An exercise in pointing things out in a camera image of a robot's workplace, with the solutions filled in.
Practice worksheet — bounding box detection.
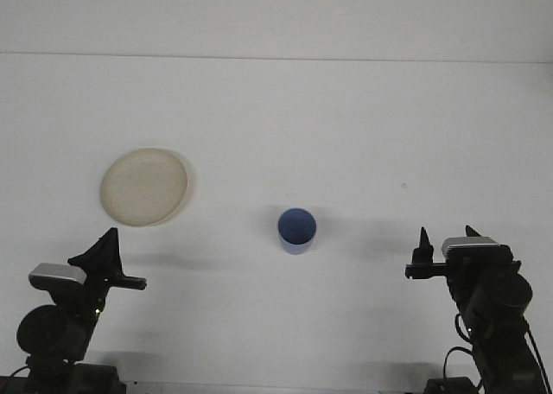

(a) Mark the pale blue cup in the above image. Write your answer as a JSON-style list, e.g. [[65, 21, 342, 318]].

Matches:
[[276, 207, 318, 256]]

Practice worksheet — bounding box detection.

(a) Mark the pale round plate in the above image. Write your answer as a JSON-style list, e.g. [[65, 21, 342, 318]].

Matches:
[[99, 146, 194, 229]]

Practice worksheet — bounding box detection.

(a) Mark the dark robot mounting platform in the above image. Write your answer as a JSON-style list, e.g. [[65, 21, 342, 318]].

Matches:
[[0, 375, 29, 394]]

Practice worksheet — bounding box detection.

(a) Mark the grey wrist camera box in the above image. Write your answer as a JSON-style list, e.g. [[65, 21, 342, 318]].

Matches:
[[28, 262, 86, 289], [440, 236, 512, 261]]

